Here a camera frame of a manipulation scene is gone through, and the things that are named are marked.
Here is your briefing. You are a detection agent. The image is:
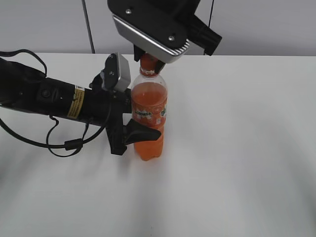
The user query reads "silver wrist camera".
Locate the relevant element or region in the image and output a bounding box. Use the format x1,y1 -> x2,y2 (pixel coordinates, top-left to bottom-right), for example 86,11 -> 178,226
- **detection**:
107,0 -> 190,64
100,52 -> 131,92

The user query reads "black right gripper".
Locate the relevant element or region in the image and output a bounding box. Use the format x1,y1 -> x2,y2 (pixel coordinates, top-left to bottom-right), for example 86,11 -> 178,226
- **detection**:
133,0 -> 222,74

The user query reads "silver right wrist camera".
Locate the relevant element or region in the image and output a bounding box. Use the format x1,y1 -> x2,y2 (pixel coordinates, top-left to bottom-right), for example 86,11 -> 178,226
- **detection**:
107,0 -> 190,64

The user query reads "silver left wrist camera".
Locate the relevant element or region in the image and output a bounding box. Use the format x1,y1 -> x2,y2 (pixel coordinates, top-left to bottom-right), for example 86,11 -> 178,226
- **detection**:
100,52 -> 131,92

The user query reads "orange soda plastic bottle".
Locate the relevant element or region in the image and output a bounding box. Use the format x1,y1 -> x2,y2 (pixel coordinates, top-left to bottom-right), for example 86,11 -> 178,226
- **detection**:
131,69 -> 168,161

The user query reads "orange bottle cap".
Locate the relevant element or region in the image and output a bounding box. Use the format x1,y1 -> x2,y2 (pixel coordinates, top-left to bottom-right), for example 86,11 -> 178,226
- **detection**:
140,53 -> 159,77

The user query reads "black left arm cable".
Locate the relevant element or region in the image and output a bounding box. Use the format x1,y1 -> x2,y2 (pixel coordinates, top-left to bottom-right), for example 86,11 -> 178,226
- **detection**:
0,49 -> 112,158

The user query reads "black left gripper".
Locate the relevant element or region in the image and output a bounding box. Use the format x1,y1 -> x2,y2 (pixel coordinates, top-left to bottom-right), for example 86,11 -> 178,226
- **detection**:
82,74 -> 162,157

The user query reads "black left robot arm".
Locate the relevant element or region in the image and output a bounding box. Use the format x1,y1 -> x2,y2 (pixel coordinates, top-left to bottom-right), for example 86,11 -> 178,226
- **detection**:
0,52 -> 161,155

